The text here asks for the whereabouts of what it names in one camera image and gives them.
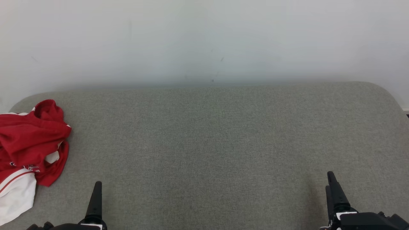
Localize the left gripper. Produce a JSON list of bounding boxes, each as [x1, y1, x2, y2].
[[78, 181, 108, 230]]

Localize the red white numbered jersey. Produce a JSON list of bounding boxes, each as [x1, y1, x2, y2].
[[0, 141, 69, 226]]

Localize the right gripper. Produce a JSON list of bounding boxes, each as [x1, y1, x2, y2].
[[320, 171, 358, 230]]

